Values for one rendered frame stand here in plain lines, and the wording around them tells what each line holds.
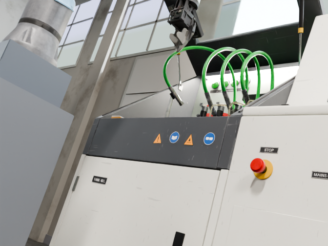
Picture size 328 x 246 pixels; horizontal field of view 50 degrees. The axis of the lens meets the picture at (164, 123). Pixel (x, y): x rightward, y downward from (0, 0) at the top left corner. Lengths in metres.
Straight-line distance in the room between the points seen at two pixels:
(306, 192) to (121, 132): 0.72
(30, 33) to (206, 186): 0.61
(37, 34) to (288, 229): 0.76
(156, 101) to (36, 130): 0.91
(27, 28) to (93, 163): 0.61
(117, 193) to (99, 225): 0.12
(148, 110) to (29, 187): 0.89
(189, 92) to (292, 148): 1.05
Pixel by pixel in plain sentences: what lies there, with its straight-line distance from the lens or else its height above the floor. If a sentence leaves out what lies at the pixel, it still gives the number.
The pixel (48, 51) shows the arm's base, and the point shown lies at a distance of 0.96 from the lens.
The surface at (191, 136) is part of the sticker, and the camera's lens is 1.08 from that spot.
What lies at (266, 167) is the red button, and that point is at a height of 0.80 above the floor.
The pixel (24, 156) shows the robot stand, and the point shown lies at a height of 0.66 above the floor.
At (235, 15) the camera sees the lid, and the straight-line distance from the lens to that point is 1.75.
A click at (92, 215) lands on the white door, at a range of 1.29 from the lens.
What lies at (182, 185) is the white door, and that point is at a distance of 1.04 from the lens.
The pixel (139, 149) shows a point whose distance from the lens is 1.21.
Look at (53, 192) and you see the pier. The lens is 5.36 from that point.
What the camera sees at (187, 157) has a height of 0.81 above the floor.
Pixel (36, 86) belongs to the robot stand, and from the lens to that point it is 0.91.
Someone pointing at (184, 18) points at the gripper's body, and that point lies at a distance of 1.35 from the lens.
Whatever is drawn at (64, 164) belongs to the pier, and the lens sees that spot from 5.38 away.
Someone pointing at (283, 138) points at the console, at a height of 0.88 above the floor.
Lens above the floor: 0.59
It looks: 17 degrees up
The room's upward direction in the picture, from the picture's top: 16 degrees clockwise
